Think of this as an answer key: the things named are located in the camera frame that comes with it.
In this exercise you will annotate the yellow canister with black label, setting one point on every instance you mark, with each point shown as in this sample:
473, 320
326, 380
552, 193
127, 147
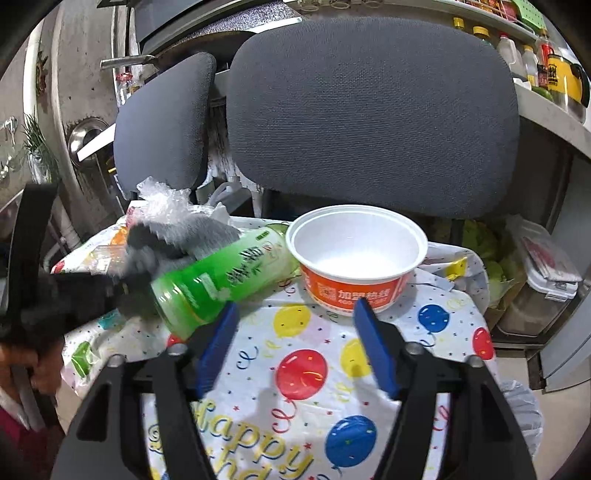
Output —
563, 76

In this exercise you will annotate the green leafy cabbage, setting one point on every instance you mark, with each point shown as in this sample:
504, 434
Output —
485, 249

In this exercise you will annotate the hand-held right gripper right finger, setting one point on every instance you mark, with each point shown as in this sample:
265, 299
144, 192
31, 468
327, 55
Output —
374, 346

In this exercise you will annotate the stainless steel pot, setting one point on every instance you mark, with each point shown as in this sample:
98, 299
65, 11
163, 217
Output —
90, 131

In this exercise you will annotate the green drink bottle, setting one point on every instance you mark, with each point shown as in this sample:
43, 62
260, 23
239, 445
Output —
207, 286

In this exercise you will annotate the clear plastic bottle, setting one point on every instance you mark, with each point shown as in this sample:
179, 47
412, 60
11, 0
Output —
531, 67
510, 55

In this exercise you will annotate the clear crumpled plastic bag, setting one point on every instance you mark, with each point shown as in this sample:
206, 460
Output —
166, 203

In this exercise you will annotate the white drain pipe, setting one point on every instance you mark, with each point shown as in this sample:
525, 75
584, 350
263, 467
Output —
67, 235

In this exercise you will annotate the green onion plant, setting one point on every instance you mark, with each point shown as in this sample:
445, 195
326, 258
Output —
39, 147

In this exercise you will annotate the white bin bag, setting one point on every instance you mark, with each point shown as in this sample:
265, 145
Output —
524, 415

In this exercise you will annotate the balloon print tablecloth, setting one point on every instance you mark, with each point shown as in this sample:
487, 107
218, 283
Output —
300, 341

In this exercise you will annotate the yellow wrapper scrap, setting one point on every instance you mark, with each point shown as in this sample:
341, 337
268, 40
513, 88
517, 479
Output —
455, 267

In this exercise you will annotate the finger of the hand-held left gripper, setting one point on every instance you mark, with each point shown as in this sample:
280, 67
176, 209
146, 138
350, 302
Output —
184, 235

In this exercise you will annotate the yellow cap oil bottle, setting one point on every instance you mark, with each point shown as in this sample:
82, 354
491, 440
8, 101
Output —
458, 23
481, 34

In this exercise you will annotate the red cap sauce bottle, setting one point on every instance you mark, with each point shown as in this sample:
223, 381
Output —
545, 60

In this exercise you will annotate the white and orange paper bowl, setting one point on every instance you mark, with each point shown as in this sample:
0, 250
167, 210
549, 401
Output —
355, 249

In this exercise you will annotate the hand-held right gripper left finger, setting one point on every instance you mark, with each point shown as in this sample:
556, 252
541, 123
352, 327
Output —
219, 346

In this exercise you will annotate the white plastic jug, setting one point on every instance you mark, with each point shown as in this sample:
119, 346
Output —
226, 196

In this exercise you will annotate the person's left hand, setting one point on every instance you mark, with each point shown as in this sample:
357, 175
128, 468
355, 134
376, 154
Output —
44, 369

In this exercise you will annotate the clear lidded storage box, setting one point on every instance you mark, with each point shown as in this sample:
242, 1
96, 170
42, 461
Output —
540, 286

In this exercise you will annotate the grey fabric chair back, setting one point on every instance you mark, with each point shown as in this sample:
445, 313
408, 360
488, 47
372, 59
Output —
161, 129

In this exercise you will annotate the green perforated basket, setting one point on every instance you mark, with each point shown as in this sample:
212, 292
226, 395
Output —
530, 11

